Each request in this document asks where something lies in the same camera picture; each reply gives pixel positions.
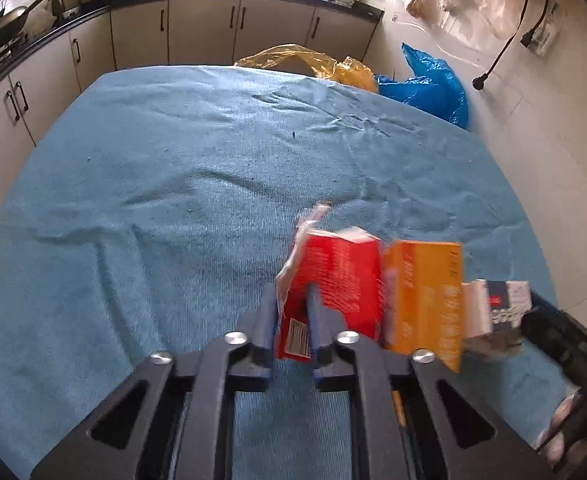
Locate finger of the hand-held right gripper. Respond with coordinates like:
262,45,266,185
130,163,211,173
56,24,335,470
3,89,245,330
521,304,577,378

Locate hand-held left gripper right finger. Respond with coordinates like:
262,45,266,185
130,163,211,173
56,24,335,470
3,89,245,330
306,282,558,480

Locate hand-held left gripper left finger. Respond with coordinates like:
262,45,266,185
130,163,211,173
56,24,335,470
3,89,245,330
30,282,279,480

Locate red torn snack bag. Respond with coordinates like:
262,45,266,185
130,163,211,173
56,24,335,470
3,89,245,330
274,201,387,361

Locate dark blue and white box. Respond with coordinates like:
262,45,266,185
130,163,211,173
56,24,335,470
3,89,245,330
461,280,532,339

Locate orange cardboard box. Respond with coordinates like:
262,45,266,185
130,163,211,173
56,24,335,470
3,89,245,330
382,240,463,375

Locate person's right hand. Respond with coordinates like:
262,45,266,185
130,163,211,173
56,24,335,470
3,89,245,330
532,391,587,467

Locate blue tablecloth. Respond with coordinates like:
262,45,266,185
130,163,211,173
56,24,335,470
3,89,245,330
0,64,574,480

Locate blue plastic bag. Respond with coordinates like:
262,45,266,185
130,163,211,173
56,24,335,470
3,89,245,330
376,42,469,131

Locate yellow plastic bag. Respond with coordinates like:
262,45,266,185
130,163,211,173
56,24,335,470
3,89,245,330
234,44,379,94

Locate white base cabinets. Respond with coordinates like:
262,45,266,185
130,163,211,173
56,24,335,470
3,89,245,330
0,0,381,236

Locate black power cable with plug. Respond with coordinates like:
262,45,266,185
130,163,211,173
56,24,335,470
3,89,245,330
472,0,532,92

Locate wall socket with plug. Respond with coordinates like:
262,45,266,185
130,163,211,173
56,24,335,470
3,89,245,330
521,0,560,57

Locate black wok with handle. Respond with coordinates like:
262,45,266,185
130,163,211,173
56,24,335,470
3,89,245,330
0,0,52,61

